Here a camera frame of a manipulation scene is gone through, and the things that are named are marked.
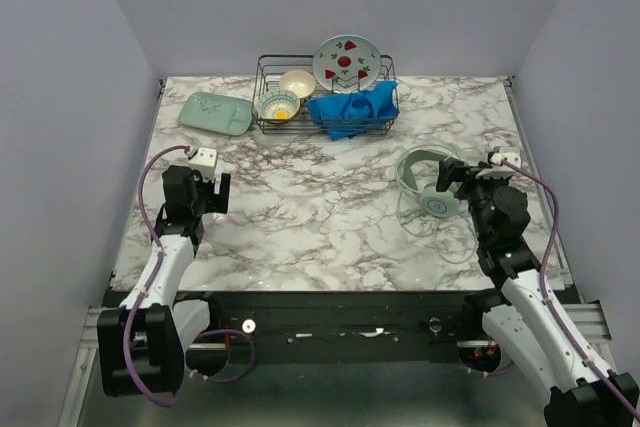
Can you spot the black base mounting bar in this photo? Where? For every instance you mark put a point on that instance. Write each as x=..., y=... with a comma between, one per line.
x=351, y=327

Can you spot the blue cloth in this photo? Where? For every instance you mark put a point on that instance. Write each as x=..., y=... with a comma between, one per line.
x=352, y=109

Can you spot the mint green rectangular tray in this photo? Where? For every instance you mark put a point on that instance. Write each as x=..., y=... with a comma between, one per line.
x=216, y=113

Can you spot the aluminium rail frame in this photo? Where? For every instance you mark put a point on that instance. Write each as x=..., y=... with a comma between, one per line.
x=308, y=214

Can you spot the strawberry pattern plate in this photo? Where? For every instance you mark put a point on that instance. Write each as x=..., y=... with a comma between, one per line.
x=346, y=63

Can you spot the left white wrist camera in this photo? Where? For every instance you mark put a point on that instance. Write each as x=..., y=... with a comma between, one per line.
x=203, y=161

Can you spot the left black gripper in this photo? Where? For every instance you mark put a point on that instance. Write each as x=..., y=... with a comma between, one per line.
x=217, y=201

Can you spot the mint green headphones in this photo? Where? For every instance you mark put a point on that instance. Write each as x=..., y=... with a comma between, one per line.
x=435, y=203

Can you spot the blue yellow patterned bowl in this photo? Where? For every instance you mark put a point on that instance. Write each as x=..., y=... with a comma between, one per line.
x=278, y=106

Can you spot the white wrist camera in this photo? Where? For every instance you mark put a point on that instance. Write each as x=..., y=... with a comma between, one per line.
x=203, y=161
x=501, y=163

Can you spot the cream bowl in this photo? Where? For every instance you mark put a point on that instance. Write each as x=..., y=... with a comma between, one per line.
x=302, y=83

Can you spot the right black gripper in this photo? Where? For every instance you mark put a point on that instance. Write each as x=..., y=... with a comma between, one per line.
x=461, y=177

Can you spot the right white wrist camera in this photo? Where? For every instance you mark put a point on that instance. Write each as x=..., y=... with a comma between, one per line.
x=501, y=163

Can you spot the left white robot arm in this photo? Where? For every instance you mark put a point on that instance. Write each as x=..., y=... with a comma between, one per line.
x=144, y=339

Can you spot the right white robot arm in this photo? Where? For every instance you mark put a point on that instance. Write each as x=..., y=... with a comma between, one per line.
x=524, y=316

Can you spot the black wire dish rack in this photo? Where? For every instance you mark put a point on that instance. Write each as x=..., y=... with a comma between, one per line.
x=310, y=120

